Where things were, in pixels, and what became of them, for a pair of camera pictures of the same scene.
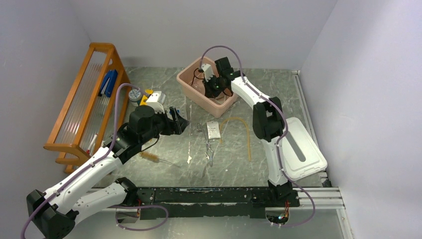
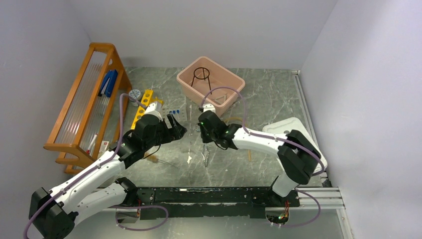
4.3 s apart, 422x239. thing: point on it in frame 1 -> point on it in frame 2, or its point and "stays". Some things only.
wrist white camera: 208,71 -> 209,107
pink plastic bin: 191,79 stays
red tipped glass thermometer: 88,151 stays
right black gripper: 210,93 -> 206,139
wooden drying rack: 96,110 stays
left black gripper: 171,127 -> 179,129
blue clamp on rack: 109,82 stays
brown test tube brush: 154,158 stays
